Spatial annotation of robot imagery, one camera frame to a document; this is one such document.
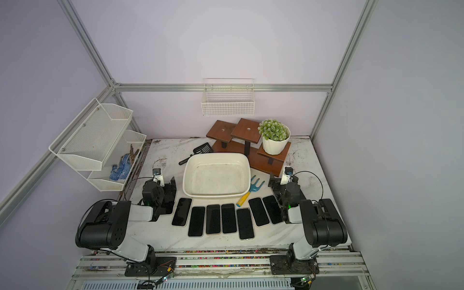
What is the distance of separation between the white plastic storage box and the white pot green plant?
0.20 meters

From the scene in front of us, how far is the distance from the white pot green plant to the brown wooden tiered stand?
0.02m

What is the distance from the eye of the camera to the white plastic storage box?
0.97 m

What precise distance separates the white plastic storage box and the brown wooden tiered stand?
0.20ft

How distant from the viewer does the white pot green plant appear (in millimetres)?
835
